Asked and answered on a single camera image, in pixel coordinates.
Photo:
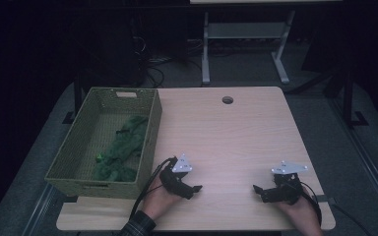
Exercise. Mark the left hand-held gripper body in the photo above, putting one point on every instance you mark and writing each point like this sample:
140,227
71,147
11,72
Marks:
174,177

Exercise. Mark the grey metal table frame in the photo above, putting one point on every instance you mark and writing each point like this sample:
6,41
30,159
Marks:
206,49

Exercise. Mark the grey tape strip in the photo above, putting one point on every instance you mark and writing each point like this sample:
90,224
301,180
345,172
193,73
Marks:
323,199

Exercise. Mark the green plush garment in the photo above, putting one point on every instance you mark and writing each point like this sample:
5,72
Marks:
124,147

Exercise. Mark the person's left hand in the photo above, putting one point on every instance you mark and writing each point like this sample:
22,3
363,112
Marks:
159,203

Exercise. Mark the black stand with foot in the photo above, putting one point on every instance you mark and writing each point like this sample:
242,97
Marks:
77,95
347,98

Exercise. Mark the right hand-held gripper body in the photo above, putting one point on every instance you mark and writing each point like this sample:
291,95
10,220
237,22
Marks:
287,190

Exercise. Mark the metal floor rail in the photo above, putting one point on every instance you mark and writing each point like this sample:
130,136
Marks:
364,157
39,206

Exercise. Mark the green woven basket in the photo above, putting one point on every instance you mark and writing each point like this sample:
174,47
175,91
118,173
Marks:
78,147

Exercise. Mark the person's right hand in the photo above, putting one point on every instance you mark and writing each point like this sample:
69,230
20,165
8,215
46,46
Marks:
303,214

